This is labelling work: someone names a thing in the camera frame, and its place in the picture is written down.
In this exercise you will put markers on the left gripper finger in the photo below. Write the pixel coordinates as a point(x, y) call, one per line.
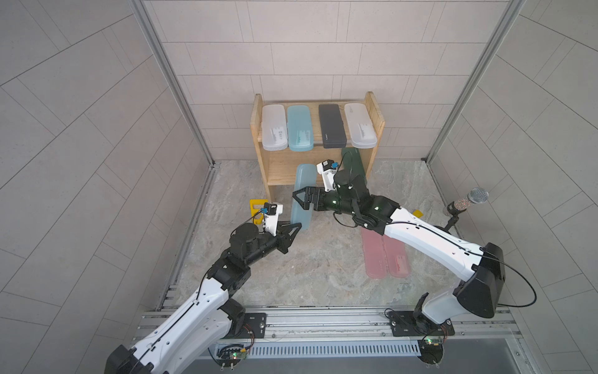
point(285, 242)
point(288, 228)

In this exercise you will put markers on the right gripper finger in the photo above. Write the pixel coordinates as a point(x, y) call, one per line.
point(306, 191)
point(305, 202)

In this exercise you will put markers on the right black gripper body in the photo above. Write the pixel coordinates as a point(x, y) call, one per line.
point(331, 200)

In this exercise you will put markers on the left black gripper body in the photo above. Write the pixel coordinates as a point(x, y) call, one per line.
point(270, 245)

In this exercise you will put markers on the light blue pencil case bottom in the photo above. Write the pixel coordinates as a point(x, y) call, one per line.
point(306, 176)

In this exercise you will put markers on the dark green pencil case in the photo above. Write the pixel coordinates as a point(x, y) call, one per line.
point(352, 166)

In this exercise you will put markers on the clear white pencil case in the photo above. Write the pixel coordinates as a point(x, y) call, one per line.
point(274, 127)
point(362, 132)

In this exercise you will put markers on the pink pencil case plain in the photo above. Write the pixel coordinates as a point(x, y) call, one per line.
point(374, 254)

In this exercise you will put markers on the pink pencil case with label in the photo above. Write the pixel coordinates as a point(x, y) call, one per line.
point(396, 257)

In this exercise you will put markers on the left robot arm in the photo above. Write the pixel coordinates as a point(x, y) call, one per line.
point(208, 315)

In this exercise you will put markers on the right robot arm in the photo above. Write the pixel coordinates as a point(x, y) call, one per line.
point(480, 269)

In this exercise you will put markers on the wooden two-tier shelf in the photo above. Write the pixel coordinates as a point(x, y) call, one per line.
point(279, 167)

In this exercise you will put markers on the light teal pencil case top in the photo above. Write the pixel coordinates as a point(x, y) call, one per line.
point(299, 128)

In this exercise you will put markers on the black pencil case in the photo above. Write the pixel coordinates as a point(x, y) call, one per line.
point(332, 126)

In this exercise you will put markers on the left green circuit board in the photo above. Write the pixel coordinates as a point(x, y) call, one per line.
point(229, 356)

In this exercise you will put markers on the green circuit board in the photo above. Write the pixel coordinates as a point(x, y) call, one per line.
point(431, 353)
point(229, 356)

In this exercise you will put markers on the black microphone stand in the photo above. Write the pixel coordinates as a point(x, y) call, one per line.
point(451, 222)

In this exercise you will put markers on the right green circuit board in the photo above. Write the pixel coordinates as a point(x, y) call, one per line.
point(431, 353)

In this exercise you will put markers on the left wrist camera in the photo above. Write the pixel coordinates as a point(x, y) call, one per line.
point(271, 213)

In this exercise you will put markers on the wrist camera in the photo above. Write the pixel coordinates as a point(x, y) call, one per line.
point(327, 169)
point(271, 213)

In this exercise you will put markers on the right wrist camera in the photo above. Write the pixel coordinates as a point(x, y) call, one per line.
point(327, 169)

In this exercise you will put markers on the yellow triangular plastic frame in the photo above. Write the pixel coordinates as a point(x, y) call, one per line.
point(256, 206)

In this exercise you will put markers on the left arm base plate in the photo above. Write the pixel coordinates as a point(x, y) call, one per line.
point(246, 325)

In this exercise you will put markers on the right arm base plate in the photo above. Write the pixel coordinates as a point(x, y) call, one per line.
point(411, 324)

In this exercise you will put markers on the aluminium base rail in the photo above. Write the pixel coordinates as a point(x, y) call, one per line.
point(369, 322)

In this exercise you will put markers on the left aluminium corner post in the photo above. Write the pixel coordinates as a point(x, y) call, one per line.
point(150, 33)

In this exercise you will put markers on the aluminium corner post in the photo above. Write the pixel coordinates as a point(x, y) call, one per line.
point(497, 37)
point(150, 33)

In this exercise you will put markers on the right aluminium corner post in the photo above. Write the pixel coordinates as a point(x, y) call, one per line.
point(497, 37)

